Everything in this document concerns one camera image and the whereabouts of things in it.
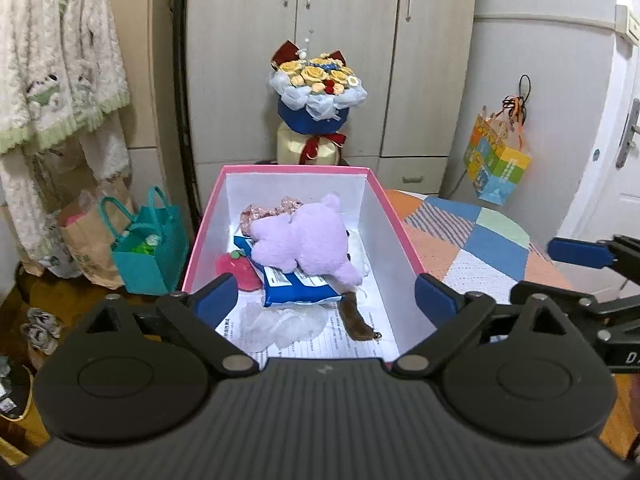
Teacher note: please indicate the beige tall cabinet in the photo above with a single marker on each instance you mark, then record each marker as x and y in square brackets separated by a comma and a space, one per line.
[150, 85]

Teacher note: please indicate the clear plastic bag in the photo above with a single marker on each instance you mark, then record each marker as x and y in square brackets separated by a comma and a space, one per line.
[280, 325]

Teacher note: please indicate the red plush strawberry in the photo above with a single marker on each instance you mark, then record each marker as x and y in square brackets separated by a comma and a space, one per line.
[240, 272]

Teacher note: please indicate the yellow flower bouquet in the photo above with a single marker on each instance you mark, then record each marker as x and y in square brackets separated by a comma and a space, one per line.
[320, 80]

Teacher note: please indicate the white door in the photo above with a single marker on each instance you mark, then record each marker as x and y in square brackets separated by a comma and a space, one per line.
[600, 200]

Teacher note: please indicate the grey wardrobe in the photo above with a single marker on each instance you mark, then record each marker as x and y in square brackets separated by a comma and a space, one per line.
[350, 10]

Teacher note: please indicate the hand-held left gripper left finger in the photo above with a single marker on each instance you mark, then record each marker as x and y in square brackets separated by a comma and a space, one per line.
[220, 292]

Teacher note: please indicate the teal shopping bag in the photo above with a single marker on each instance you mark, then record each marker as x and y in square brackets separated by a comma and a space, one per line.
[150, 265]

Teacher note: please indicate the purple plush toy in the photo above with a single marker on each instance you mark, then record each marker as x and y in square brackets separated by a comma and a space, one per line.
[310, 240]

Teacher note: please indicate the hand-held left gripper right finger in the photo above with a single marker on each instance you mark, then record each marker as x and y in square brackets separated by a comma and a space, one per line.
[435, 295]

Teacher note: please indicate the white knitted cardigans on rack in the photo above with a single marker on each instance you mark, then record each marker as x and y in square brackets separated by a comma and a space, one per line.
[50, 60]

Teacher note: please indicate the blue wet wipes pack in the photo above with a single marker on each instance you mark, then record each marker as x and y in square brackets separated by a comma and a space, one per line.
[300, 290]

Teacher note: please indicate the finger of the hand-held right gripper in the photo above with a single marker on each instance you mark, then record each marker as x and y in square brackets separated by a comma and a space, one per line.
[600, 312]
[575, 252]

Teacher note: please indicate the printed paper sheet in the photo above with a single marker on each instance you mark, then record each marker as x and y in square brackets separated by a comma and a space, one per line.
[325, 352]

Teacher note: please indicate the pink floral cloth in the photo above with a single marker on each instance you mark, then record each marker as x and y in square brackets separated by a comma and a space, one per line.
[285, 205]

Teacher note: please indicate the colourful gift bag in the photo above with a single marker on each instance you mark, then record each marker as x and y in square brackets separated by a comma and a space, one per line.
[495, 165]

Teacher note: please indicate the brown paper bag green print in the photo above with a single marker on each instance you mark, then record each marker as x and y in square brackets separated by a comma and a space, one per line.
[90, 260]

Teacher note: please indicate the grey sneaker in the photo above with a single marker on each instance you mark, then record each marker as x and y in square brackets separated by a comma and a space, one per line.
[35, 337]
[45, 320]

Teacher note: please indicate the pink cardboard box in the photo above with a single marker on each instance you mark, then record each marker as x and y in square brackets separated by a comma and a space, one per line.
[390, 260]

